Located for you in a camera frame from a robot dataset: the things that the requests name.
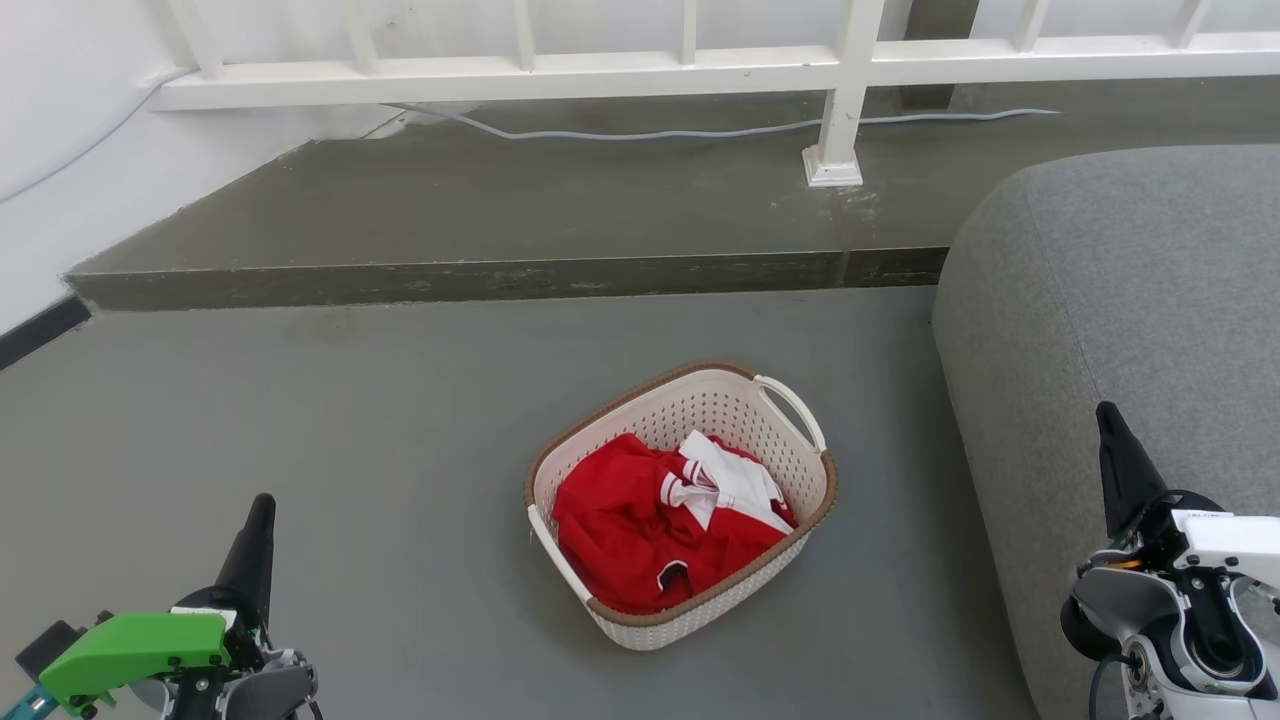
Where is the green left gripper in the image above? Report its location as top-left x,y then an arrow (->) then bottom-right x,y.
38,493 -> 277,715

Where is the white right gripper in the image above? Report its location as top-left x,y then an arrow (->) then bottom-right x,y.
1096,401 -> 1280,593

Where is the cream perforated plastic laundry basket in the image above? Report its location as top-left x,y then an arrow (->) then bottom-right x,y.
524,361 -> 839,652

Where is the grey fabric sofa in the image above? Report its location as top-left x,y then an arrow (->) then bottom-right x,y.
932,145 -> 1280,720

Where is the black baseboard strip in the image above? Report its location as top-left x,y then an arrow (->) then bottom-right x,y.
0,294 -> 93,372

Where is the red jersey garment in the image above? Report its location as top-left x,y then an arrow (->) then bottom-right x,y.
552,432 -> 798,615

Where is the white garment with red stripes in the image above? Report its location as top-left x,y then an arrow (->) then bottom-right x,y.
660,430 -> 794,534

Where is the white metal railing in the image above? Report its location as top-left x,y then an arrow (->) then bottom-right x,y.
150,0 -> 1280,189

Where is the thin grey floor cable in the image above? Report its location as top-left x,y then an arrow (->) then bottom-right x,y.
0,65 -> 1061,206

